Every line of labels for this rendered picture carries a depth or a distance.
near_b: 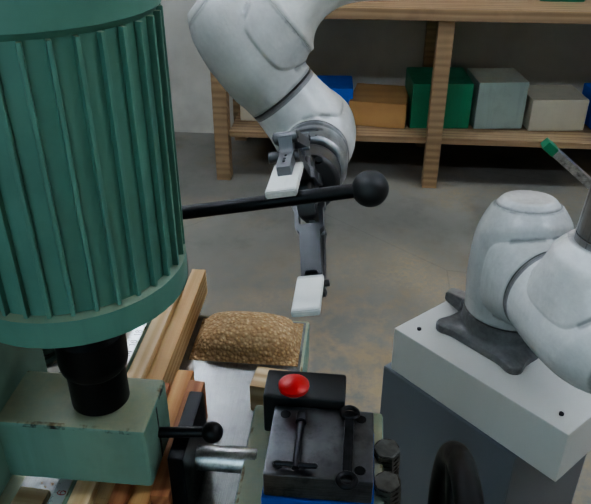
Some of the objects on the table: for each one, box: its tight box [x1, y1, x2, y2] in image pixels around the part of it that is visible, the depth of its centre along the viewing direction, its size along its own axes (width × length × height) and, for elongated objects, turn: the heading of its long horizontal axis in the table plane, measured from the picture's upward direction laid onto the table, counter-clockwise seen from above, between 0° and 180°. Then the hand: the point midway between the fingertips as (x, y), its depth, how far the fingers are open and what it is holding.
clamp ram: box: [167, 391, 258, 504], centre depth 68 cm, size 9×8×9 cm
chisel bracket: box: [0, 371, 170, 486], centre depth 65 cm, size 7×14×8 cm, turn 84°
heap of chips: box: [189, 311, 304, 367], centre depth 91 cm, size 9×14×4 cm, turn 84°
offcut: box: [250, 366, 288, 410], centre depth 81 cm, size 4×4×4 cm
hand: (295, 252), depth 69 cm, fingers open, 13 cm apart
